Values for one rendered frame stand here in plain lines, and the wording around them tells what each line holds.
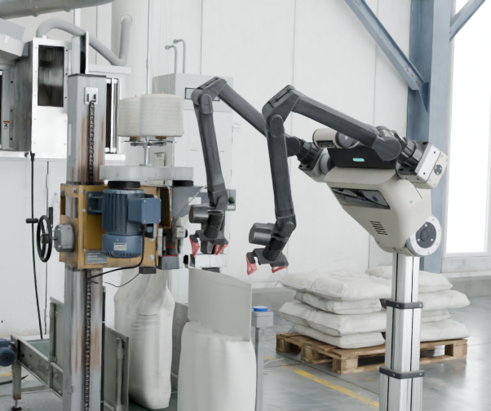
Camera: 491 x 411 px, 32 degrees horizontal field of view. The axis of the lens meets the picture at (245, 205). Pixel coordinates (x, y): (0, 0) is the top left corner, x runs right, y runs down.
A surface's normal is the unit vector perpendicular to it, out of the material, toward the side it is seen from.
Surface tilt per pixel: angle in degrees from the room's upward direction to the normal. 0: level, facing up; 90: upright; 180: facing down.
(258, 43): 90
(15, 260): 90
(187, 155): 90
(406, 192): 90
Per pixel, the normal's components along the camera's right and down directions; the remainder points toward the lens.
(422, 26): -0.87, 0.00
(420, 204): 0.70, 0.47
